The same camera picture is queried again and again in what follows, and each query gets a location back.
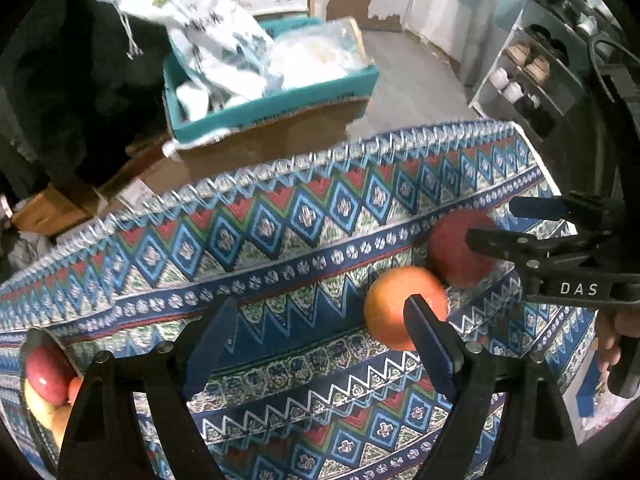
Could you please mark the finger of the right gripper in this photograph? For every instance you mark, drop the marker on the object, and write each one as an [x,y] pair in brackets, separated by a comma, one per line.
[579,209]
[526,252]

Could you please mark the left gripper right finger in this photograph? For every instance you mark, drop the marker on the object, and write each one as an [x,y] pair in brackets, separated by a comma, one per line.
[438,345]

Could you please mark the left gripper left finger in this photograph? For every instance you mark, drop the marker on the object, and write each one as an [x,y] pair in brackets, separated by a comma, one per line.
[202,343]

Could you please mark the orange persimmon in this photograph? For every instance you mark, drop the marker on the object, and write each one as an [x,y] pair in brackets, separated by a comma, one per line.
[383,308]

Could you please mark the dark red apple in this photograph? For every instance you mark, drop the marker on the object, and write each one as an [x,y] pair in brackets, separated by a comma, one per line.
[49,373]

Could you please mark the small tangerine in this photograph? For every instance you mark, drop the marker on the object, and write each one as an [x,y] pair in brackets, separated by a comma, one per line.
[73,389]

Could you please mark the person's right hand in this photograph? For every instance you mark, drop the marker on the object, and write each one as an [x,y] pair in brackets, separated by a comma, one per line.
[609,329]

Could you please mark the patterned blue tablecloth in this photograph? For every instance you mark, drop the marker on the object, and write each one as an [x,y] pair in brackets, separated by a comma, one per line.
[302,390]

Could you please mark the shoe rack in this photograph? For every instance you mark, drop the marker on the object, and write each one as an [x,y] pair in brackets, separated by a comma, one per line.
[539,73]

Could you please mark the dark glass bowl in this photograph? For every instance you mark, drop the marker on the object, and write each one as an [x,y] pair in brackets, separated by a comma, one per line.
[43,438]

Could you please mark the small flat cardboard box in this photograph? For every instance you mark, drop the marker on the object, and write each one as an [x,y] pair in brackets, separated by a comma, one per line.
[148,172]

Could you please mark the brown cardboard box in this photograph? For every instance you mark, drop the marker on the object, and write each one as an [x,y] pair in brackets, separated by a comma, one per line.
[303,132]

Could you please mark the wooden drawer box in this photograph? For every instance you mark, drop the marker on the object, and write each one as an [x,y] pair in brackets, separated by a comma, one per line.
[48,213]

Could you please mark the pile of grey clothes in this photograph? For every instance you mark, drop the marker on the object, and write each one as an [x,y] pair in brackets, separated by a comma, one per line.
[18,249]

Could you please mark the teal cardboard box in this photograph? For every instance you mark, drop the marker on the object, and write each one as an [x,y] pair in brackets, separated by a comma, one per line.
[271,102]

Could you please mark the clear plastic bag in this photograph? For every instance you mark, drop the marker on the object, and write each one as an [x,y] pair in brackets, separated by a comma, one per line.
[315,54]

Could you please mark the white printed rice bag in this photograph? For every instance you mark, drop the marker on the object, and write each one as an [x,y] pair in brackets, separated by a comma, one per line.
[217,41]

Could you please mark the black hanging coat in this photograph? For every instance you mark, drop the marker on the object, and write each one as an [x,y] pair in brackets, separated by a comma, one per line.
[76,89]

